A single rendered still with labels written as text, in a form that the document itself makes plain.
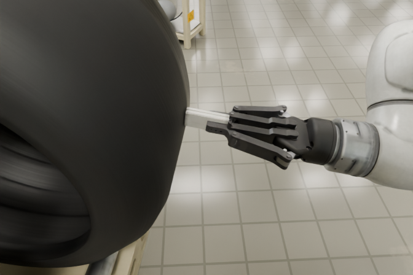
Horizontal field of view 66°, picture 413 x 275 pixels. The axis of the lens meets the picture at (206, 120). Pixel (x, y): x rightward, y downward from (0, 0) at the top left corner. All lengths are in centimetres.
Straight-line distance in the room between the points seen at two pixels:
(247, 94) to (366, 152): 199
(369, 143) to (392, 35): 20
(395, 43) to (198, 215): 137
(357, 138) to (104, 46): 38
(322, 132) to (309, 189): 143
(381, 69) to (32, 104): 52
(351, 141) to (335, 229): 134
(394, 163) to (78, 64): 45
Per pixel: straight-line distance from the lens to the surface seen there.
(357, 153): 52
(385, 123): 57
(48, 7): 34
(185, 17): 290
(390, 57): 61
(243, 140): 48
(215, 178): 189
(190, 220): 174
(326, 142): 51
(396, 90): 59
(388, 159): 55
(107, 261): 67
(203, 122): 51
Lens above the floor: 151
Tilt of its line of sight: 43 degrees down
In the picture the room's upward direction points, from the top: straight up
